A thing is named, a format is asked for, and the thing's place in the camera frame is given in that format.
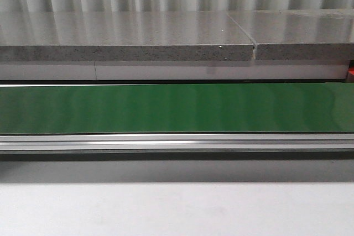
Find grey stone slab left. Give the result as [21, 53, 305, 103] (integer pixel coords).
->
[1, 12, 253, 62]

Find grey stone slab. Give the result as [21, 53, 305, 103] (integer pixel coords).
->
[228, 9, 353, 61]
[1, 12, 253, 62]

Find green conveyor belt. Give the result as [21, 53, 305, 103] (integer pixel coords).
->
[1, 82, 353, 134]

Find grey stone slab right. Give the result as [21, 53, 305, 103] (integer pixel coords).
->
[228, 9, 353, 61]

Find red orange plate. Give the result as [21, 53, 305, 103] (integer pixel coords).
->
[346, 60, 354, 83]

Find aluminium conveyor frame rail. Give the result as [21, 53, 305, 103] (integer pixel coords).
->
[1, 133, 353, 153]

